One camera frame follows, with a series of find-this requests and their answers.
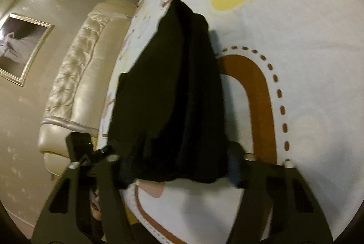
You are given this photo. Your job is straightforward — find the framed wall picture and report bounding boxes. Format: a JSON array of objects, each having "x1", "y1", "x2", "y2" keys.
[{"x1": 0, "y1": 13, "x2": 55, "y2": 87}]

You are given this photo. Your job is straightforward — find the silver metal pole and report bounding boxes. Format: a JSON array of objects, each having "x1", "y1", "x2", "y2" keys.
[{"x1": 41, "y1": 117, "x2": 99, "y2": 133}]

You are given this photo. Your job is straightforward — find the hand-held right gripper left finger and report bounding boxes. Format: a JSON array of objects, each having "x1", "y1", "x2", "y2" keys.
[{"x1": 31, "y1": 157, "x2": 135, "y2": 244}]

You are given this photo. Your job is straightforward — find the cream tufted headboard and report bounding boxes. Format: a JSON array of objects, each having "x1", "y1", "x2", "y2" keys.
[{"x1": 38, "y1": 0, "x2": 139, "y2": 180}]

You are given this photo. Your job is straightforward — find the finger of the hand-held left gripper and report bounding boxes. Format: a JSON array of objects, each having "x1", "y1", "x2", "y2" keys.
[{"x1": 85, "y1": 147, "x2": 116, "y2": 163}]

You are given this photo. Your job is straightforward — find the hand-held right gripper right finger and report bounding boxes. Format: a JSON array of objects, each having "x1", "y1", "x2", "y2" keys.
[{"x1": 227, "y1": 144, "x2": 334, "y2": 244}]

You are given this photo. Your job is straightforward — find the black pants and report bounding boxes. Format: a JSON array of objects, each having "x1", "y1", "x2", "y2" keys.
[{"x1": 103, "y1": 0, "x2": 232, "y2": 191}]

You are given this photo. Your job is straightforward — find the white patterned bed sheet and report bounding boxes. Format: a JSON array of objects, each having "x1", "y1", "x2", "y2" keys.
[{"x1": 96, "y1": 0, "x2": 364, "y2": 244}]

